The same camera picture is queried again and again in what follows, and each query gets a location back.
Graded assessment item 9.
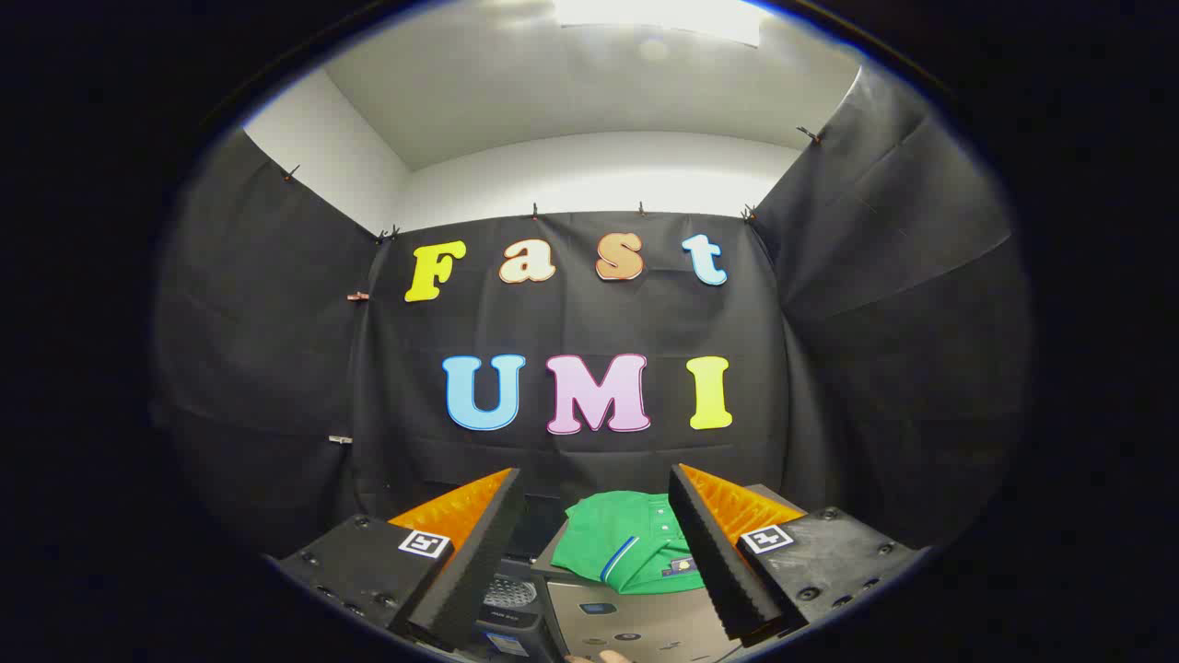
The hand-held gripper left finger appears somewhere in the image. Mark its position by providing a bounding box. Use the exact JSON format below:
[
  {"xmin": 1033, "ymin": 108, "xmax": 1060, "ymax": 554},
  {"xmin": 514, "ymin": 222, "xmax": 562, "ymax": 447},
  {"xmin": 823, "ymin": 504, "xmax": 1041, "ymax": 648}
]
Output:
[{"xmin": 276, "ymin": 467, "xmax": 528, "ymax": 653}]

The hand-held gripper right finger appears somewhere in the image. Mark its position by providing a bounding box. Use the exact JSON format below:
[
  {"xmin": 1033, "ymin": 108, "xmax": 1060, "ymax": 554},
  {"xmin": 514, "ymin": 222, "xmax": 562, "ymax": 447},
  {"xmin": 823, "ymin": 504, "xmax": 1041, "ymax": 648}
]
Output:
[{"xmin": 668, "ymin": 463, "xmax": 927, "ymax": 646}]

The small washing machine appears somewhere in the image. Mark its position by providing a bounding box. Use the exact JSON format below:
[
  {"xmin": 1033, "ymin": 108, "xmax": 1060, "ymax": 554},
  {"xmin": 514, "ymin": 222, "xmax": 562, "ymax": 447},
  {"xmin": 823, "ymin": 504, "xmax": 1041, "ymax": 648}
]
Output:
[{"xmin": 474, "ymin": 555, "xmax": 555, "ymax": 660}]

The dark washing machine lid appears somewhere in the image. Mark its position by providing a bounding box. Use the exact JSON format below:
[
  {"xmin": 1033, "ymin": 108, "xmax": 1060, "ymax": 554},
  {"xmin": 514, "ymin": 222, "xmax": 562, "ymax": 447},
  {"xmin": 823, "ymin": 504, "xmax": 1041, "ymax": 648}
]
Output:
[{"xmin": 505, "ymin": 495, "xmax": 568, "ymax": 563}]

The green polo shirt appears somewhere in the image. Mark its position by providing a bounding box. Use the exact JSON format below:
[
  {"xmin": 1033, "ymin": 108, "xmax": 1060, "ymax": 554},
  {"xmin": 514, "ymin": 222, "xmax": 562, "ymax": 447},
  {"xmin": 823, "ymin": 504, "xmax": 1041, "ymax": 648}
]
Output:
[{"xmin": 551, "ymin": 491, "xmax": 710, "ymax": 595}]

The large grey appliance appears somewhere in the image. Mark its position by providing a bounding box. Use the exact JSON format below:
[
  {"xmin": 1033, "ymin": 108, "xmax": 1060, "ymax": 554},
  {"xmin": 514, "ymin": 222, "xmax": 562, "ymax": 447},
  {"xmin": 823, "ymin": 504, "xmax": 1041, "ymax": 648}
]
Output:
[{"xmin": 532, "ymin": 483, "xmax": 807, "ymax": 663}]

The black backdrop cloth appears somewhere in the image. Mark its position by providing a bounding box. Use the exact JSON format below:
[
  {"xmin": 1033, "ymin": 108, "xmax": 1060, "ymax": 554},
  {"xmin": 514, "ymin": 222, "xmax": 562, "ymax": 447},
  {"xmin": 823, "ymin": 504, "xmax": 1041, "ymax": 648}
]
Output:
[{"xmin": 152, "ymin": 64, "xmax": 1033, "ymax": 563}]

